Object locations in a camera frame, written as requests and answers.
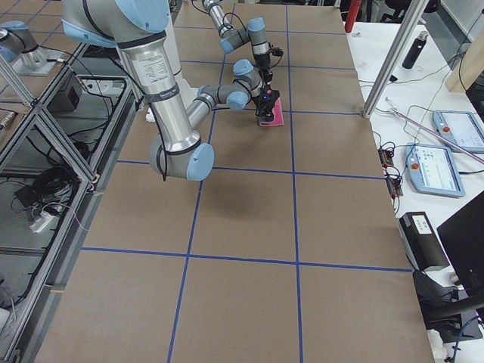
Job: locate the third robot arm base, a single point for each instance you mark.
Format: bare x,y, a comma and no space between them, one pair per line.
20,48

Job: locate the black computer monitor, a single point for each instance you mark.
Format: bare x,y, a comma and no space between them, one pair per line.
462,238

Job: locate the teach pendant tablet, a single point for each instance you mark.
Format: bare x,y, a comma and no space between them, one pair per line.
432,170
460,128

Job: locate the red cylinder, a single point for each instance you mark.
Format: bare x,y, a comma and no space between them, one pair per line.
352,15

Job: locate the near teach pendant tablet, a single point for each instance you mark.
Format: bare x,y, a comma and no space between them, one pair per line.
432,170

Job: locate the white power strip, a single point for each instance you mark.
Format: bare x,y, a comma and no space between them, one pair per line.
41,222

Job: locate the aluminium frame rack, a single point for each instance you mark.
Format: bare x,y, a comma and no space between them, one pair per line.
56,156

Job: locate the black water bottle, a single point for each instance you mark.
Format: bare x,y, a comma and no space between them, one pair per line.
415,50

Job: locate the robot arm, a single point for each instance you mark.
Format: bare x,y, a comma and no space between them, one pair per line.
142,34
232,38

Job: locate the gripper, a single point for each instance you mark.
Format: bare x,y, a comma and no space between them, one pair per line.
263,101
263,64

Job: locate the aluminium profile post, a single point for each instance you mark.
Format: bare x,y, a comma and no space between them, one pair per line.
402,37

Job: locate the far teach pendant tablet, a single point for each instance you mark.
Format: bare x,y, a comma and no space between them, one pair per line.
460,128

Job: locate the pink towel with grey edge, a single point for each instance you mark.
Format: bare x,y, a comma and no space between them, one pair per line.
274,118

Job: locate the black power adapter box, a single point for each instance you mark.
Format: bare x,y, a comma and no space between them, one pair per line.
421,242

